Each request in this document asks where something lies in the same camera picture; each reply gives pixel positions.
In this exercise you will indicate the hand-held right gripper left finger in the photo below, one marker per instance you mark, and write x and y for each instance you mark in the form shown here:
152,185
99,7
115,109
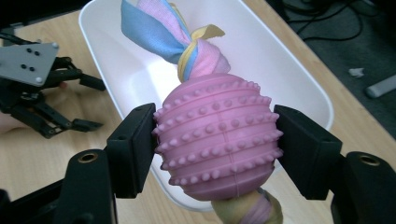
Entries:
130,155

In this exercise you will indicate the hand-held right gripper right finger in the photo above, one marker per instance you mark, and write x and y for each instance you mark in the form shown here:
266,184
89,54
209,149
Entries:
311,155

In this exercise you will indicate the white plastic bin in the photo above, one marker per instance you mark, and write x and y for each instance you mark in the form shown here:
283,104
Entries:
124,68

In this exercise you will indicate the pink ball toy with cloth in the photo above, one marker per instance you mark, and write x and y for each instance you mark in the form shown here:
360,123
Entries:
218,140

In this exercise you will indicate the white scrap on floor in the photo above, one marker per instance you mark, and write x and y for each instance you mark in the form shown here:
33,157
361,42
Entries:
356,72

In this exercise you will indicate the grey cylinder on floor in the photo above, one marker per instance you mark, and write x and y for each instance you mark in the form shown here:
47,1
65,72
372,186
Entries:
381,87

